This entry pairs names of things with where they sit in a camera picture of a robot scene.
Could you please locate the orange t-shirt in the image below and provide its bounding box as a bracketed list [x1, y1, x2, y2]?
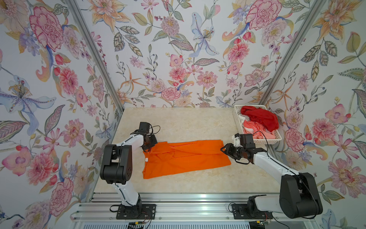
[143, 140, 231, 179]

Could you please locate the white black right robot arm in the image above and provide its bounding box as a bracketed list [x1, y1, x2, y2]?
[220, 143, 323, 219]

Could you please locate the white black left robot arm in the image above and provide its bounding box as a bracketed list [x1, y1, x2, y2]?
[100, 133, 157, 208]

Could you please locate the pink t-shirt in basket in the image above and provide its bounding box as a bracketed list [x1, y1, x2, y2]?
[243, 121, 276, 140]

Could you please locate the white garment in basket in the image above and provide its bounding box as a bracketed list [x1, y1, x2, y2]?
[238, 114, 250, 127]

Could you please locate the white plastic laundry basket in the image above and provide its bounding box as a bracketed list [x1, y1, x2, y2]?
[233, 105, 282, 145]

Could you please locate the red t-shirt in basket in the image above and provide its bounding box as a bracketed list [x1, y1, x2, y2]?
[240, 106, 279, 132]

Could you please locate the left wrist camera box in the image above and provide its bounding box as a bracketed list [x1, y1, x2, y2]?
[138, 122, 152, 134]

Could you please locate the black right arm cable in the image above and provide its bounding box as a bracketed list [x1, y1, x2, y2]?
[251, 130, 319, 219]

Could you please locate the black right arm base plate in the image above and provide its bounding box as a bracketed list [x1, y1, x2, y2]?
[228, 203, 273, 221]

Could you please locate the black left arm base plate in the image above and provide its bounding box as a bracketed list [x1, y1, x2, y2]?
[116, 204, 157, 220]

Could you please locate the front aluminium rail frame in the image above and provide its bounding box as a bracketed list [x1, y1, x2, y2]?
[70, 185, 321, 229]

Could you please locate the right rear aluminium corner post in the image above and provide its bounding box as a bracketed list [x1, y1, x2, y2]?
[259, 1, 325, 105]

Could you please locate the aluminium corner post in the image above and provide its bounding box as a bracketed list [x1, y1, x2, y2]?
[259, 1, 325, 105]
[66, 0, 124, 113]

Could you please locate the left rear aluminium corner post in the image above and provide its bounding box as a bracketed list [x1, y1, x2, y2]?
[66, 0, 124, 113]

